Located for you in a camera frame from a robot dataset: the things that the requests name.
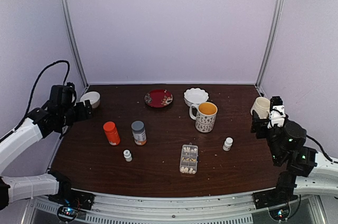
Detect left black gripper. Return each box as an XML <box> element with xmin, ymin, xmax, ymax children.
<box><xmin>59</xmin><ymin>99</ymin><xmax>93</xmax><ymax>128</ymax></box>

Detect orange pill bottle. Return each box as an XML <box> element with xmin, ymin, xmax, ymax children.
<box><xmin>103</xmin><ymin>122</ymin><xmax>120</xmax><ymax>146</ymax></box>

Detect small white bottle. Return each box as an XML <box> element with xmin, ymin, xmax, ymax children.
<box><xmin>222</xmin><ymin>137</ymin><xmax>233</xmax><ymax>151</ymax></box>
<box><xmin>123</xmin><ymin>150</ymin><xmax>133</xmax><ymax>162</ymax></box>

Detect grey lid pill bottle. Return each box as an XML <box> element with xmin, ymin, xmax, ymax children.
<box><xmin>131</xmin><ymin>120</ymin><xmax>147</xmax><ymax>146</ymax></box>

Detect clear plastic pill organizer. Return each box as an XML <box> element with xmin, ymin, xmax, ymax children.
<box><xmin>179</xmin><ymin>143</ymin><xmax>199</xmax><ymax>175</ymax></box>

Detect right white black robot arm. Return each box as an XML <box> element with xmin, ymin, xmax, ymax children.
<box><xmin>251</xmin><ymin>106</ymin><xmax>337</xmax><ymax>204</ymax></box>

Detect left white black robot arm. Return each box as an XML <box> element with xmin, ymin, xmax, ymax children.
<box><xmin>1</xmin><ymin>82</ymin><xmax>92</xmax><ymax>209</ymax></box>

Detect white pills in organizer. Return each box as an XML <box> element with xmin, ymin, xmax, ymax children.
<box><xmin>183</xmin><ymin>146</ymin><xmax>198</xmax><ymax>154</ymax></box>

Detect yellow pills in organizer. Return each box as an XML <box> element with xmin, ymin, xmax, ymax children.
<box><xmin>182</xmin><ymin>156</ymin><xmax>196</xmax><ymax>163</ymax></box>

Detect cream pills in organizer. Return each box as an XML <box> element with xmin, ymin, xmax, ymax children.
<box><xmin>180</xmin><ymin>166</ymin><xmax>196</xmax><ymax>174</ymax></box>

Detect small white bowl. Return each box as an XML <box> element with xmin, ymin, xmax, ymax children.
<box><xmin>80</xmin><ymin>91</ymin><xmax>101</xmax><ymax>109</ymax></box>

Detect cream ribbed mug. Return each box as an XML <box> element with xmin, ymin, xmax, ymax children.
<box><xmin>250</xmin><ymin>97</ymin><xmax>270</xmax><ymax>119</ymax></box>

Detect patterned mug yellow inside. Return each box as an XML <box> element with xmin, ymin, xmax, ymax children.
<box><xmin>189</xmin><ymin>102</ymin><xmax>218</xmax><ymax>133</ymax></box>

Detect white scalloped bowl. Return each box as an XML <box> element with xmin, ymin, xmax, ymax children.
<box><xmin>184</xmin><ymin>88</ymin><xmax>209</xmax><ymax>107</ymax></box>

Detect red patterned plate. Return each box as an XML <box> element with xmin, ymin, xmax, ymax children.
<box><xmin>144</xmin><ymin>89</ymin><xmax>173</xmax><ymax>108</ymax></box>

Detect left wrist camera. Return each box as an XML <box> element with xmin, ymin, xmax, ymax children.
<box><xmin>66</xmin><ymin>82</ymin><xmax>77</xmax><ymax>106</ymax></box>

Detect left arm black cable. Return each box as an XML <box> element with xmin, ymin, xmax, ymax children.
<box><xmin>13</xmin><ymin>60</ymin><xmax>71</xmax><ymax>132</ymax></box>

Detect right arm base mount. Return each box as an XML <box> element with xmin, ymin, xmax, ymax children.
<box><xmin>252</xmin><ymin>189</ymin><xmax>298</xmax><ymax>209</ymax></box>

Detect right aluminium frame post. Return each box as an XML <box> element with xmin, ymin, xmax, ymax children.
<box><xmin>255</xmin><ymin>0</ymin><xmax>285</xmax><ymax>95</ymax></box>

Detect aluminium frame post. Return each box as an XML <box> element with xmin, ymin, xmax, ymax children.
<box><xmin>60</xmin><ymin>0</ymin><xmax>89</xmax><ymax>89</ymax></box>
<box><xmin>255</xmin><ymin>0</ymin><xmax>285</xmax><ymax>95</ymax></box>

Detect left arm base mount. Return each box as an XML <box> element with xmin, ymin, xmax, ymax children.
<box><xmin>48</xmin><ymin>190</ymin><xmax>95</xmax><ymax>210</ymax></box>

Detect front aluminium rail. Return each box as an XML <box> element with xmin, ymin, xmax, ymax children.
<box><xmin>19</xmin><ymin>192</ymin><xmax>327</xmax><ymax>223</ymax></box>

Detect left aluminium frame post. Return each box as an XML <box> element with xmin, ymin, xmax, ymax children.
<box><xmin>60</xmin><ymin>0</ymin><xmax>89</xmax><ymax>89</ymax></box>

